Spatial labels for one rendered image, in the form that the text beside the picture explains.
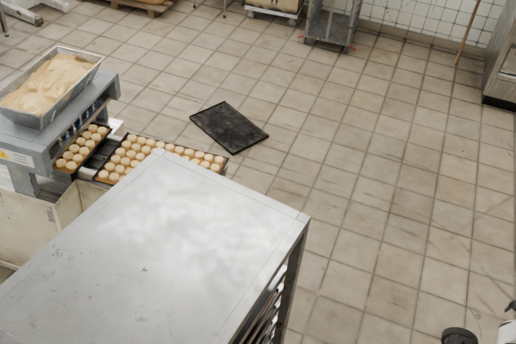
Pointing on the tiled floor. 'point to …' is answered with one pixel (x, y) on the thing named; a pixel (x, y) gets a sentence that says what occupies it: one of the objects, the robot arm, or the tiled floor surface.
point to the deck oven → (501, 59)
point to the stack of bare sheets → (229, 127)
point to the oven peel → (475, 9)
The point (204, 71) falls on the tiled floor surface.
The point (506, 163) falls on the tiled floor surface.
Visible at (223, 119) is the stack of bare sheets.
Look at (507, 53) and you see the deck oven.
